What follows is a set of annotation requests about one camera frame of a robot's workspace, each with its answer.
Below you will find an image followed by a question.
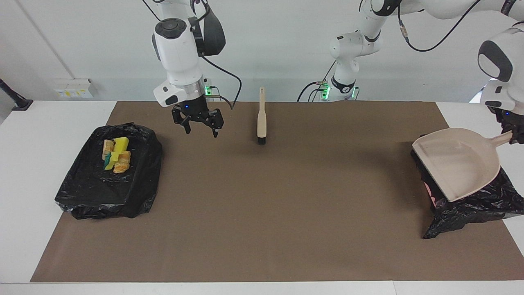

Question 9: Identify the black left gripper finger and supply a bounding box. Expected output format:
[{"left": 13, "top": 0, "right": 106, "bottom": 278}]
[{"left": 508, "top": 125, "right": 524, "bottom": 145}]

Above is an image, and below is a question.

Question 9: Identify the beige plastic dustpan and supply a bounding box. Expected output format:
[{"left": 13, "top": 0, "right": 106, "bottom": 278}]
[{"left": 412, "top": 127, "right": 514, "bottom": 202}]

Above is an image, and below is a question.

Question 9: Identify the black base power cable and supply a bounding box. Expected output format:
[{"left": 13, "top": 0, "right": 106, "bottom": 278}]
[{"left": 297, "top": 61, "right": 338, "bottom": 102}]

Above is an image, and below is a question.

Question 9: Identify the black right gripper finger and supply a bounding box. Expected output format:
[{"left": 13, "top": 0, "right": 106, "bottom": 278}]
[
  {"left": 208, "top": 108, "right": 224, "bottom": 138},
  {"left": 172, "top": 107, "right": 192, "bottom": 134}
]

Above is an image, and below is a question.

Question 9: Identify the beige hand brush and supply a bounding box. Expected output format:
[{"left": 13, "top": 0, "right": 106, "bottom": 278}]
[{"left": 256, "top": 86, "right": 267, "bottom": 145}]

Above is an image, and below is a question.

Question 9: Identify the brown table mat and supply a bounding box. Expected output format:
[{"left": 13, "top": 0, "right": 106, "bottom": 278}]
[{"left": 30, "top": 101, "right": 524, "bottom": 283}]

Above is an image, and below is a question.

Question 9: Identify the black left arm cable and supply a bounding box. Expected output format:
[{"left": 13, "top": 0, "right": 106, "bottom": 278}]
[{"left": 397, "top": 0, "right": 481, "bottom": 52}]

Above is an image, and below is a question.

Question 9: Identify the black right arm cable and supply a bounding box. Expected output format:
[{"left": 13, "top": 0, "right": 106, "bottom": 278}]
[{"left": 143, "top": 0, "right": 243, "bottom": 110}]

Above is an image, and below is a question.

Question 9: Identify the black bag lined pink bin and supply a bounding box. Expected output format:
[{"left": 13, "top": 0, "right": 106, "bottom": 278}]
[{"left": 411, "top": 135, "right": 524, "bottom": 239}]

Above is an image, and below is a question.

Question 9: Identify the white wall socket box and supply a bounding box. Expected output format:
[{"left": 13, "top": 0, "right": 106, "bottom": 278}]
[{"left": 53, "top": 79, "right": 94, "bottom": 99}]

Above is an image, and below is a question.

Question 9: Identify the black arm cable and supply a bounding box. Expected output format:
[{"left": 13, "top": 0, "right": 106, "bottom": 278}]
[
  {"left": 397, "top": 0, "right": 481, "bottom": 52},
  {"left": 143, "top": 0, "right": 243, "bottom": 110}
]

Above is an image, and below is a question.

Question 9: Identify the black clamp stand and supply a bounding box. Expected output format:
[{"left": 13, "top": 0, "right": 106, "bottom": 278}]
[{"left": 0, "top": 78, "right": 33, "bottom": 111}]

